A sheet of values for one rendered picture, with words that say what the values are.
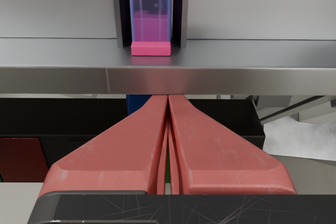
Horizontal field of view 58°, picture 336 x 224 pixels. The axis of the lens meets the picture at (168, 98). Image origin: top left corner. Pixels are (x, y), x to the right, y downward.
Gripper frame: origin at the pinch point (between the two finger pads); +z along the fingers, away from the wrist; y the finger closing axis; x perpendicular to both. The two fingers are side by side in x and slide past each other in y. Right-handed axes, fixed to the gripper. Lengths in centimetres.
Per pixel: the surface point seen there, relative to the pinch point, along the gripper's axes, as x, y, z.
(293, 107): 9.5, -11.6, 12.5
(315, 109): 38, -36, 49
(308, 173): 56, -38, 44
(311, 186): 59, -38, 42
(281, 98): 2.9, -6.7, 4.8
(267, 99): 3.0, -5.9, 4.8
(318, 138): 49, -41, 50
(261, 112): 11.6, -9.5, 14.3
